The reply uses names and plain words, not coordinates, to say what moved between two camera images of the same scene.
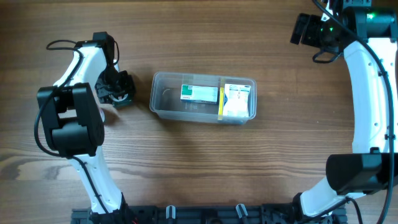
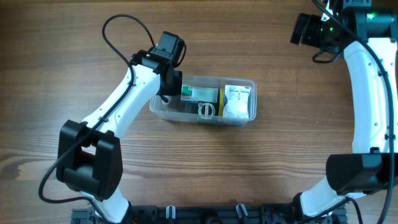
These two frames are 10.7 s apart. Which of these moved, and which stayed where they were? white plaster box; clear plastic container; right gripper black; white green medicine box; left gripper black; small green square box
Moved: small green square box; left gripper black
Stayed: white green medicine box; white plaster box; clear plastic container; right gripper black
